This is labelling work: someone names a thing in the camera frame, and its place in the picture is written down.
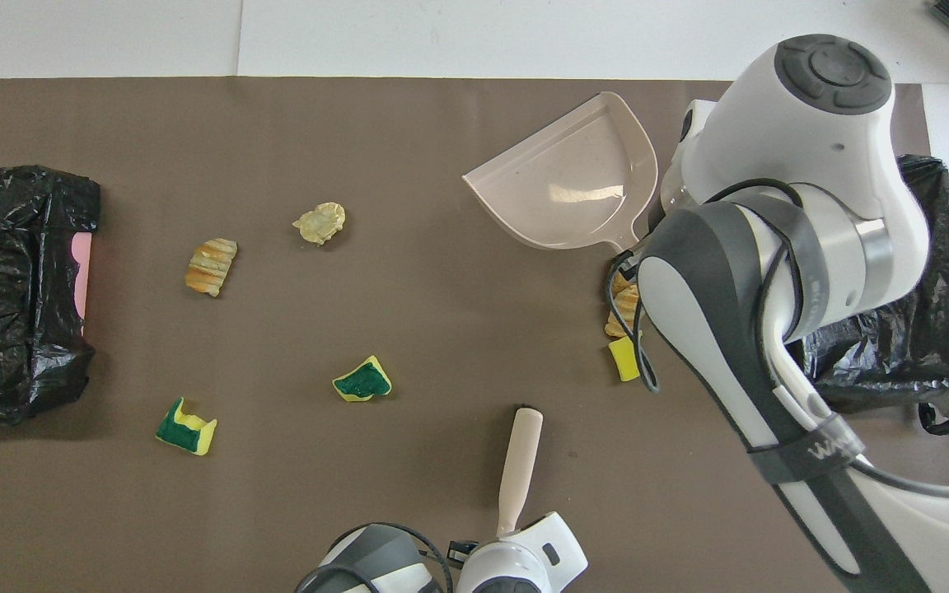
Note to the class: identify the beige hand brush black bristles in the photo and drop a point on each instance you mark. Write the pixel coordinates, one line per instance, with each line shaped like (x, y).
(520, 461)

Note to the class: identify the pale yellow toy bread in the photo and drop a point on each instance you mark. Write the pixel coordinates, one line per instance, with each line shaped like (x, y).
(320, 222)

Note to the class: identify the pale pink plastic dustpan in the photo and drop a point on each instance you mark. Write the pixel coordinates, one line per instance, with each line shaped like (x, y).
(573, 181)

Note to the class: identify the heart-shaped green yellow sponge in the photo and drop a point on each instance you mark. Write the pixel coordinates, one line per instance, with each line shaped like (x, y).
(362, 380)

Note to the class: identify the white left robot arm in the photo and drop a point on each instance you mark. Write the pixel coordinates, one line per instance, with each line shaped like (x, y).
(524, 560)

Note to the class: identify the small toy croissant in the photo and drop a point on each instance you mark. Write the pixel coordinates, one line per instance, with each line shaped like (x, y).
(623, 309)

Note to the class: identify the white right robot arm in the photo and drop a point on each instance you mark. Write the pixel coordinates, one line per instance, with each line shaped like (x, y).
(812, 165)

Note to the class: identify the plain yellow sponge piece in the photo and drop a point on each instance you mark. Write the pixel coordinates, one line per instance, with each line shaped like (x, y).
(625, 360)

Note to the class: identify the striped toy croissant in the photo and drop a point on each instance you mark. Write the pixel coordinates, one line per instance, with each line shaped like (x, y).
(211, 268)

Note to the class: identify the brown paper table mat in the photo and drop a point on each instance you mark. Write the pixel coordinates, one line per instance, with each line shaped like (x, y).
(359, 148)

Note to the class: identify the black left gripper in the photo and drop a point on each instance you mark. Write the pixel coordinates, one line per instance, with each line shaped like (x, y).
(462, 550)

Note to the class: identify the notched green yellow sponge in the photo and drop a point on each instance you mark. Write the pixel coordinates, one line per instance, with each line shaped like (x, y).
(182, 432)

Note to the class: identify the black trash bag pink bin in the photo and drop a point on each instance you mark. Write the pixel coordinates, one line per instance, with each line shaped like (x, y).
(5, 288)

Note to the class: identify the black trash bag lined bin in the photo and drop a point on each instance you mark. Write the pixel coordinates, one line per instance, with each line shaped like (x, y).
(911, 354)

